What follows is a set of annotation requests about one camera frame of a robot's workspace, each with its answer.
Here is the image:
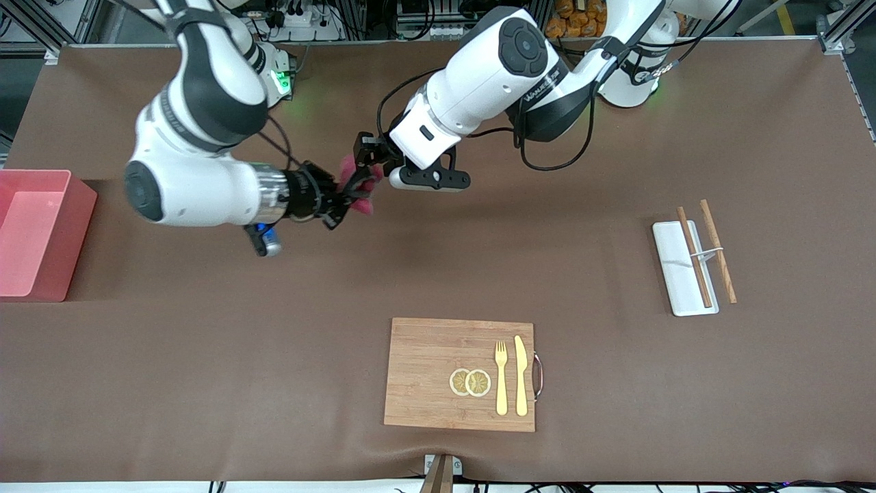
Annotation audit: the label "bamboo cutting board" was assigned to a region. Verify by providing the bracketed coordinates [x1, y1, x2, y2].
[383, 317, 537, 433]

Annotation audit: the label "yellow plastic fork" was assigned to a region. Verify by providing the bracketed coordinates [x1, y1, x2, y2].
[494, 341, 509, 416]

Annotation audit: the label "white power strip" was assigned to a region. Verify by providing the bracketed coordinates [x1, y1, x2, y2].
[263, 0, 343, 42]

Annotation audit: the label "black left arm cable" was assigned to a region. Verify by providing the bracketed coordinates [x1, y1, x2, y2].
[376, 0, 743, 172]

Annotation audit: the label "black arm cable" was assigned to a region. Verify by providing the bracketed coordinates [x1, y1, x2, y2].
[376, 0, 743, 172]
[259, 115, 310, 172]

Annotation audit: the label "grey metal table bracket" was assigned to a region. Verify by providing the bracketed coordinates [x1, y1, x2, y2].
[419, 454, 463, 493]

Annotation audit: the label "yellow plastic knife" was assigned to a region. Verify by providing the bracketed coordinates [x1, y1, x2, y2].
[514, 335, 529, 417]

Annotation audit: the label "pink plastic bin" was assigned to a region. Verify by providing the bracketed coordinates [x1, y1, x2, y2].
[0, 170, 98, 303]

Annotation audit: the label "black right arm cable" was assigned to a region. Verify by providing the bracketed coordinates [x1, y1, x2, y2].
[259, 115, 310, 172]

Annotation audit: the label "orange snack packets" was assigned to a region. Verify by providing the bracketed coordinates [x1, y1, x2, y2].
[545, 0, 610, 39]

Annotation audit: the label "dark red cloth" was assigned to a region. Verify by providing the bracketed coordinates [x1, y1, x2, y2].
[338, 154, 385, 217]

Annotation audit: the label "brown wooden chopstick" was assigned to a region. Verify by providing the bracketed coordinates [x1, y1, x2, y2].
[677, 207, 713, 309]
[699, 199, 738, 305]

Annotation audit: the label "white rectangular tray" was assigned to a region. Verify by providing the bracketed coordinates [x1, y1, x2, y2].
[652, 220, 719, 317]

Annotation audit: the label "brown table cover mat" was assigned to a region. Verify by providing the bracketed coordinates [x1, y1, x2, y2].
[0, 40, 876, 484]

